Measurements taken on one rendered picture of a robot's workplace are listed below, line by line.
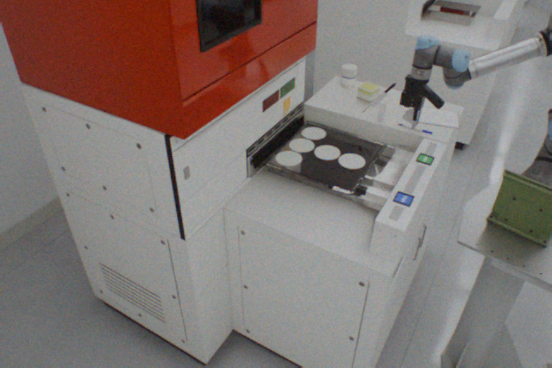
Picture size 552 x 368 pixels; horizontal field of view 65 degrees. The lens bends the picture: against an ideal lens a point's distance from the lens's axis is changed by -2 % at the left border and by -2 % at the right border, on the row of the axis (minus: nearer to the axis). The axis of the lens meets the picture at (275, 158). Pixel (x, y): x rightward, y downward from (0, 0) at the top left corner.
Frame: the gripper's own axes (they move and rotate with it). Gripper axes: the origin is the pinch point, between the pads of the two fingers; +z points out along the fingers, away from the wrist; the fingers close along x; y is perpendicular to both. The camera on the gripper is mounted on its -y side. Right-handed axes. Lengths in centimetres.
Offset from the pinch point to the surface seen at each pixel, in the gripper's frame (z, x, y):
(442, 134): 1.8, -2.0, -10.8
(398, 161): 10.9, 12.3, 1.5
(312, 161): 9.8, 32.1, 29.0
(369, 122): 2.4, 3.2, 17.8
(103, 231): 38, 83, 93
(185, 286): 46, 82, 53
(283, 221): 19, 59, 26
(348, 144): 8.9, 13.8, 22.2
